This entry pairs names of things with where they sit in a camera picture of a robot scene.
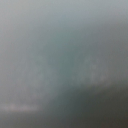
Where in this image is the light blue milk carton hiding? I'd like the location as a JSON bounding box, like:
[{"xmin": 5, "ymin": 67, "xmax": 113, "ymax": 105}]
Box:
[{"xmin": 0, "ymin": 0, "xmax": 128, "ymax": 128}]

